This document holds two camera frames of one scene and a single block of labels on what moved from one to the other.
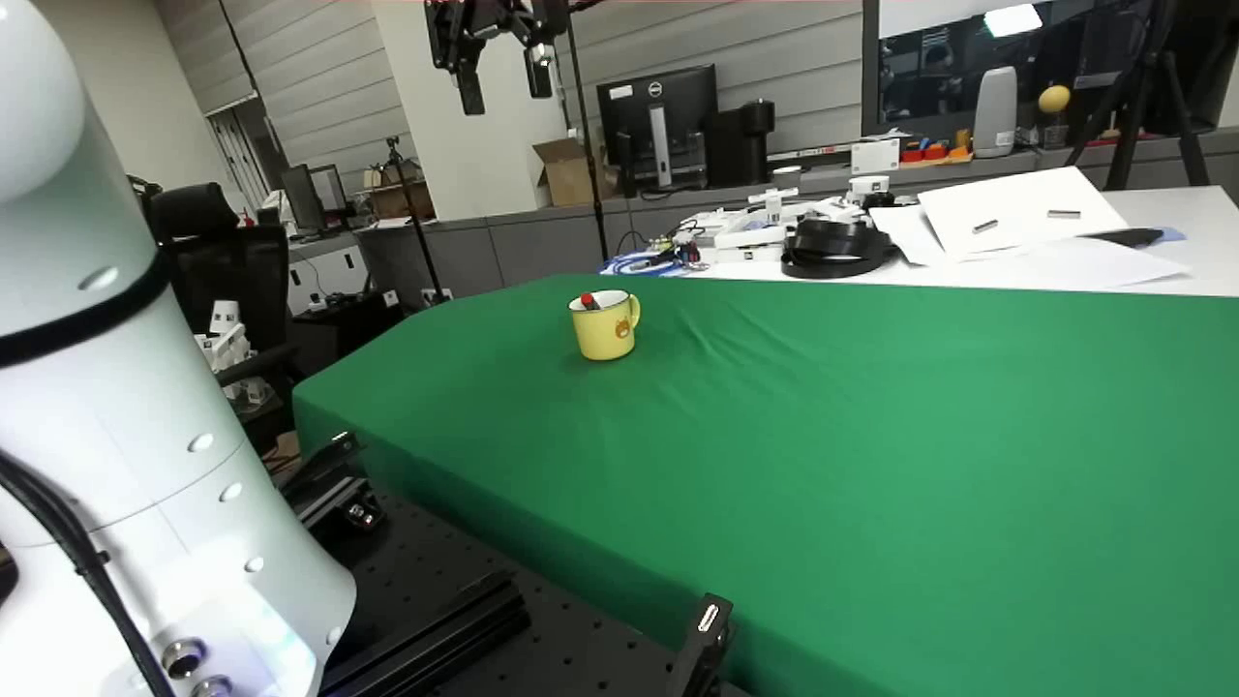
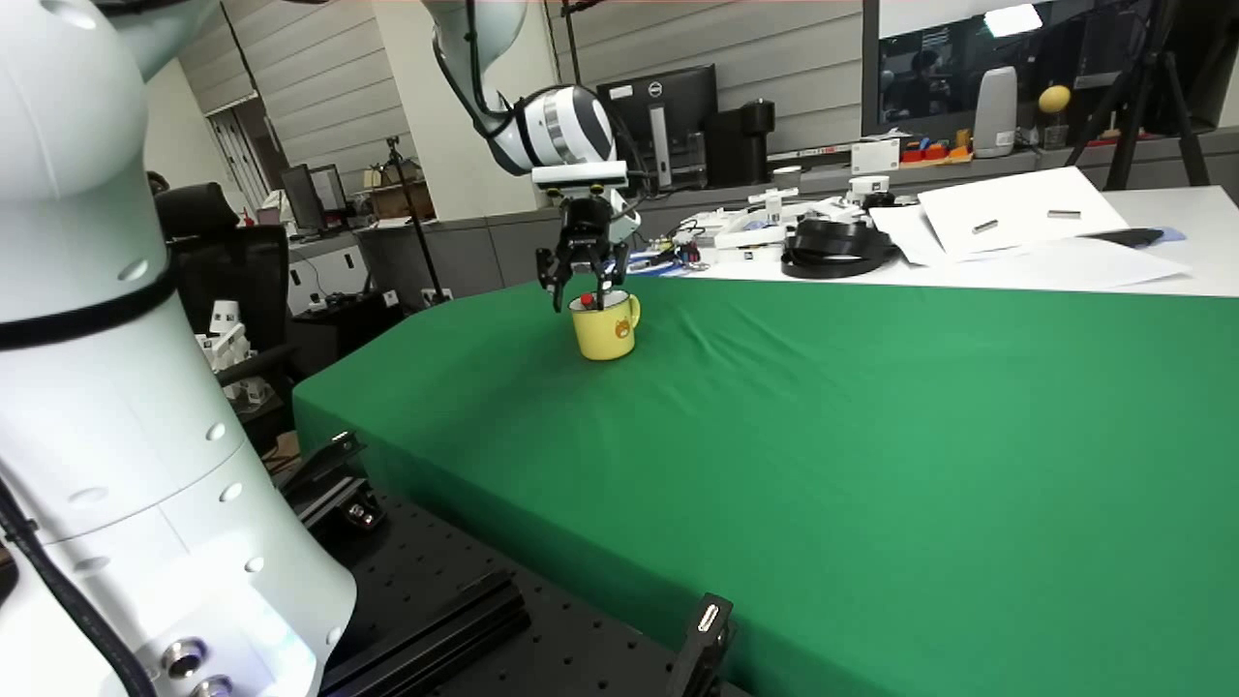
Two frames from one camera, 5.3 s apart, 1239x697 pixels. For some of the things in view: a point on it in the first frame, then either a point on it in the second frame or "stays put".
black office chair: [214, 259] stays put
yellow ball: [1056, 100] stays put
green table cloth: [893, 485] stays put
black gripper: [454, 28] -> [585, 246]
